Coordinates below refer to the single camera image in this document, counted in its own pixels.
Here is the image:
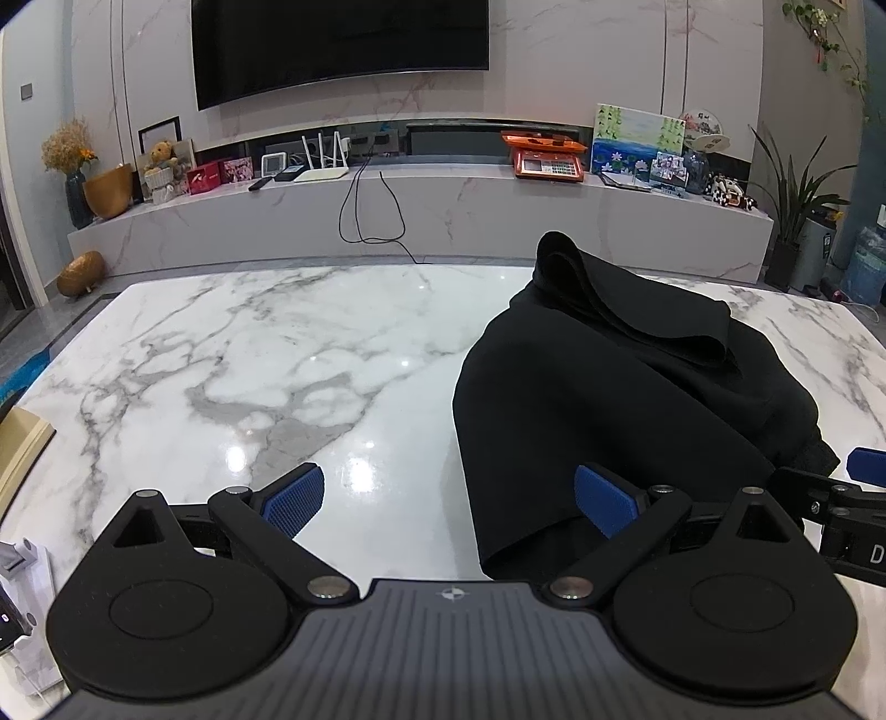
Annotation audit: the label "grey trash bin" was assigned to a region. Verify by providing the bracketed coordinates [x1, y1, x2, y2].
[789, 211, 842, 292]

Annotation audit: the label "black soundbar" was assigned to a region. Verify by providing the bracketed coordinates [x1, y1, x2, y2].
[407, 123, 517, 159]

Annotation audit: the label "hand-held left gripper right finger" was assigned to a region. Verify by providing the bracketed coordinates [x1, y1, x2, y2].
[547, 464, 807, 610]

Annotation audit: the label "golden bowl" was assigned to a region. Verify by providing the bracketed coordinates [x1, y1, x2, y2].
[83, 163, 134, 221]

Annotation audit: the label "cow figurine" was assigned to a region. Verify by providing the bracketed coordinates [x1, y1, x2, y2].
[707, 173, 757, 212]

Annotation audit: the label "white router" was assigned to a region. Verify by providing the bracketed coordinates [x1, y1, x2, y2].
[293, 133, 351, 182]

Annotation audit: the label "grey power socket panel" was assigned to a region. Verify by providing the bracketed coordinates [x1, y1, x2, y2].
[348, 125, 400, 155]

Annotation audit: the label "brown teddy bear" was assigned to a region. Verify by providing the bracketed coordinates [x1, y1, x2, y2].
[142, 140, 185, 202]

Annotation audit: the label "black phone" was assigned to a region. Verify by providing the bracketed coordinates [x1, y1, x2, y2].
[0, 585, 34, 652]

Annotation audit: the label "hanging vine plant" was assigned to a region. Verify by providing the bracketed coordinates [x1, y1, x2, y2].
[782, 0, 874, 126]

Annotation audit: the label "blue vase with dried flowers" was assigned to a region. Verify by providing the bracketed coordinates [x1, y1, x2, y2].
[40, 117, 98, 231]

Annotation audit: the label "brown gourd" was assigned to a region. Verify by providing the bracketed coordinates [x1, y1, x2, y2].
[56, 250, 106, 297]

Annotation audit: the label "wooden board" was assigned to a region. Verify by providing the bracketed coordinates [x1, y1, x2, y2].
[0, 407, 56, 500]

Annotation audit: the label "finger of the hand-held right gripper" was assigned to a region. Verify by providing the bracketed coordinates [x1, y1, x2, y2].
[846, 446, 886, 487]
[767, 465, 886, 528]

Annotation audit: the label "black picture frame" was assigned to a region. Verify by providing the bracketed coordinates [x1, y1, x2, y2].
[137, 116, 182, 166]

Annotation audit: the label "black power cable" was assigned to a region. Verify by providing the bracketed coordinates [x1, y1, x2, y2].
[338, 153, 420, 264]

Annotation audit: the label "black pants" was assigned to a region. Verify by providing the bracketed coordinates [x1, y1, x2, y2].
[451, 230, 842, 583]

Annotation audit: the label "grey metal stand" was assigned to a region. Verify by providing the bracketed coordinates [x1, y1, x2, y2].
[0, 538, 39, 577]

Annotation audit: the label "decorative round fan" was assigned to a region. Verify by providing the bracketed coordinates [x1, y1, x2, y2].
[678, 112, 733, 155]

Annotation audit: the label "potted green plant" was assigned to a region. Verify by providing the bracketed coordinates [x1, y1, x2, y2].
[748, 125, 859, 292]

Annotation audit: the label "lotus painting canvas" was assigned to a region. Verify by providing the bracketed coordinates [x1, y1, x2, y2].
[591, 104, 686, 174]

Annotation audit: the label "small photo frame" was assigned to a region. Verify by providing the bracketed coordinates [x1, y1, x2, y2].
[651, 151, 689, 195]

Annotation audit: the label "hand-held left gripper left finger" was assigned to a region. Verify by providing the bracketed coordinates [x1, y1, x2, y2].
[111, 462, 357, 609]

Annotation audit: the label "black television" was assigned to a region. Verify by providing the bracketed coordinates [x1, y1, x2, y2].
[190, 0, 491, 112]

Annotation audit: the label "blue water jug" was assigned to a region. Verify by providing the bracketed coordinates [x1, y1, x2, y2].
[841, 225, 886, 306]

